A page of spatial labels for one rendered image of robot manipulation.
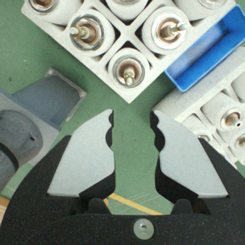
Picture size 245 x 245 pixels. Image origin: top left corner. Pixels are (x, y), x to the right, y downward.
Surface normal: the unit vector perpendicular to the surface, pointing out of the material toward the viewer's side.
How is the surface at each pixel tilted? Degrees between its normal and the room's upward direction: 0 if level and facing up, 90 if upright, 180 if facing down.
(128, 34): 0
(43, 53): 0
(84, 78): 0
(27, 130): 73
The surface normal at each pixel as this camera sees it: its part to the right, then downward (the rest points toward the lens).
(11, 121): 0.51, -0.52
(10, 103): -0.02, 0.52
